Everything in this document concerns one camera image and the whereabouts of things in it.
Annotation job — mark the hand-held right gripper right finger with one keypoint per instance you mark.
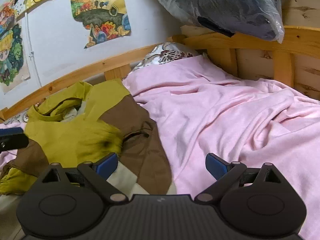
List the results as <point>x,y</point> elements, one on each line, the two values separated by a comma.
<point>215,167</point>

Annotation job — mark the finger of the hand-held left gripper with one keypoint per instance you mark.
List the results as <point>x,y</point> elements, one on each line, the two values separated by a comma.
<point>13,140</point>

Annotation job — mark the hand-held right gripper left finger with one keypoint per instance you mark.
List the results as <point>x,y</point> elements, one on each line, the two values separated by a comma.
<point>108,165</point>

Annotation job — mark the yellow brown cream garment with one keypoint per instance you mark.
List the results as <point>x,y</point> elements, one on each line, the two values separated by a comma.
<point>82,140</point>

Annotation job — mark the clear plastic bag of clothes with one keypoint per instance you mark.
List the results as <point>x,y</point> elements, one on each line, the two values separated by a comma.
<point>225,5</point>

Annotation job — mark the pink blanket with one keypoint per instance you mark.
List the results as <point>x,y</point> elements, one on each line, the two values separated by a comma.
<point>225,120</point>

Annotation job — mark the floral satin pillow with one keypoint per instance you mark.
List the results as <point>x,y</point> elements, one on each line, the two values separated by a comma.
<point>166,53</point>

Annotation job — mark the colourful tall wall poster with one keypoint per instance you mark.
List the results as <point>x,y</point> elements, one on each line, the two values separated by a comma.
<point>10,55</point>

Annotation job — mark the wooden bed frame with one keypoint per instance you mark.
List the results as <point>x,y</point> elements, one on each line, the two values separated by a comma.
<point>262,52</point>

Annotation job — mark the colourful torn wall poster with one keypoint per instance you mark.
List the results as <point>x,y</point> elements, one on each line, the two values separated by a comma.
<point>100,15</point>

